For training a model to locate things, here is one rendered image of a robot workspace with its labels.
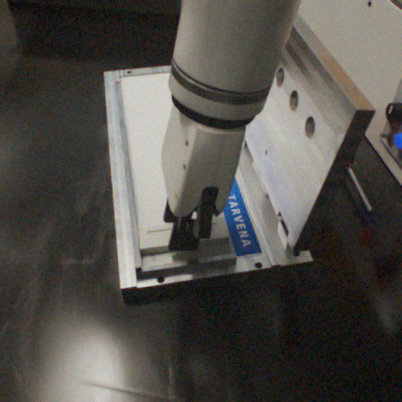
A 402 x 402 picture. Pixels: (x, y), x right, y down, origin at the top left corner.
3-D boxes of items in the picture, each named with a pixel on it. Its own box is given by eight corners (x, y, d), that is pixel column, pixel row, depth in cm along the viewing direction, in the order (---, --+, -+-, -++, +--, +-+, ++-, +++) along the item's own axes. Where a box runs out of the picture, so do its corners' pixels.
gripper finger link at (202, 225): (203, 145, 41) (187, 165, 46) (206, 232, 39) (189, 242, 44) (215, 146, 41) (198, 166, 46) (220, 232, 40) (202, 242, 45)
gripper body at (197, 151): (166, 56, 42) (149, 152, 49) (183, 120, 35) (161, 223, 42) (244, 64, 44) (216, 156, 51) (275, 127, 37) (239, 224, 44)
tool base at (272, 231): (105, 83, 79) (102, 64, 77) (223, 72, 82) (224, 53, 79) (123, 301, 49) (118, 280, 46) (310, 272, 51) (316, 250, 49)
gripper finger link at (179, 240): (178, 201, 45) (167, 246, 50) (182, 225, 43) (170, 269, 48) (209, 202, 46) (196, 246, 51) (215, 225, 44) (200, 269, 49)
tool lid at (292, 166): (229, -59, 67) (240, -58, 67) (207, 60, 80) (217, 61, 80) (356, 109, 36) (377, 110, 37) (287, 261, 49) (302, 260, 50)
